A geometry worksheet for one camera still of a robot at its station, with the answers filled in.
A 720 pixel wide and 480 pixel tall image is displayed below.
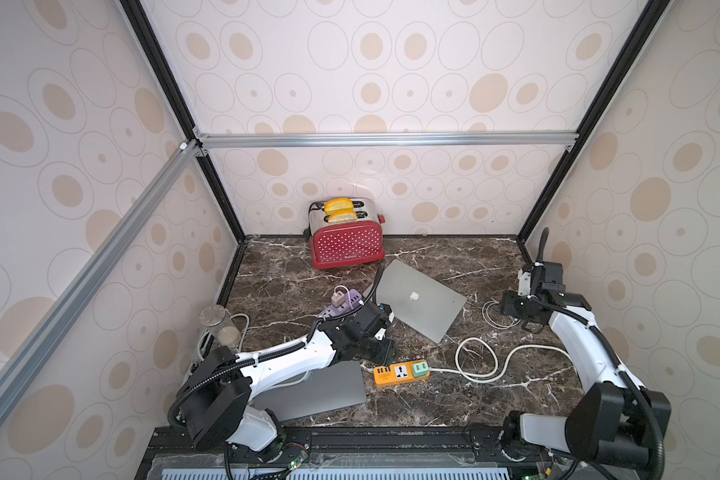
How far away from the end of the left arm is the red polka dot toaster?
41 centimetres

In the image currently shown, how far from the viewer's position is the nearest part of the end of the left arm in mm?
592

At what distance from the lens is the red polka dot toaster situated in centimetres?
102
